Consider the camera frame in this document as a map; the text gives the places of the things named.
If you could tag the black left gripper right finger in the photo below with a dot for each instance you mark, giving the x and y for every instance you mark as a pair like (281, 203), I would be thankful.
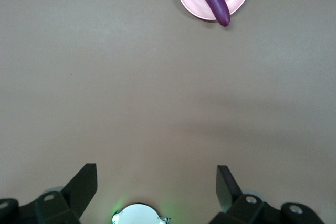
(231, 197)

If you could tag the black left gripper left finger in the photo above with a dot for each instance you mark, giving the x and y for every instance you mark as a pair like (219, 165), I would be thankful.
(73, 195)

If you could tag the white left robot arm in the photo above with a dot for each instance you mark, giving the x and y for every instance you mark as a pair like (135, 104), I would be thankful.
(139, 216)

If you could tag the brown tablecloth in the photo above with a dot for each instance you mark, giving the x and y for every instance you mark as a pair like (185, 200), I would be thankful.
(105, 77)

